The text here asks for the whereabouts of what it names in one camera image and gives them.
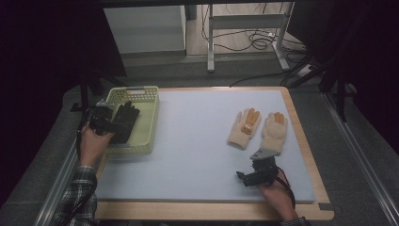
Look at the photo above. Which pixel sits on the white metal desk frame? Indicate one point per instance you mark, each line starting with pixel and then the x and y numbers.
pixel 247 21

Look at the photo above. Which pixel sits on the wooden table board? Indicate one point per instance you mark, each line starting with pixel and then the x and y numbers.
pixel 204 211

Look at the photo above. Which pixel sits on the black metal stand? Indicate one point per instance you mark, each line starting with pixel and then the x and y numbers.
pixel 84 94
pixel 340 94

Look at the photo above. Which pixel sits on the person's left hand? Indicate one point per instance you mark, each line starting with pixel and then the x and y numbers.
pixel 92 147

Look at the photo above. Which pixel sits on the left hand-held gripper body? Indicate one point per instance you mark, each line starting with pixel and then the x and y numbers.
pixel 102 119

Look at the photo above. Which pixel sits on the white cabinet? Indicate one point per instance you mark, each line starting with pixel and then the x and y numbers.
pixel 146 29

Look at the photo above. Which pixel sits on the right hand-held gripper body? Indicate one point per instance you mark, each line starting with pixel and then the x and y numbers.
pixel 265 171

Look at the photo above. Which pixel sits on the white power strip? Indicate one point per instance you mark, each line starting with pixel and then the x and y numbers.
pixel 304 70

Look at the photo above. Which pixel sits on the black glove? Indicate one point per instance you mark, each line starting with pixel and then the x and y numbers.
pixel 127 122

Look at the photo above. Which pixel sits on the silver metal rail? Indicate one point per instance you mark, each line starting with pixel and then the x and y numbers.
pixel 59 185
pixel 360 157

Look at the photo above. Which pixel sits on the pale yellow plastic basket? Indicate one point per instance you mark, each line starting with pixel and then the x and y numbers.
pixel 147 122

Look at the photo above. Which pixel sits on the person's right hand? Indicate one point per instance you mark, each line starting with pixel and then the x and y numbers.
pixel 279 197

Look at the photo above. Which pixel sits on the pale blue foam mat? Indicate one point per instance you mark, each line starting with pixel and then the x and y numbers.
pixel 194 157

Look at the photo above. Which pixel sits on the beige knitted glove orange fingers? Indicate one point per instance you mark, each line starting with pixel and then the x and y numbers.
pixel 244 128
pixel 274 130

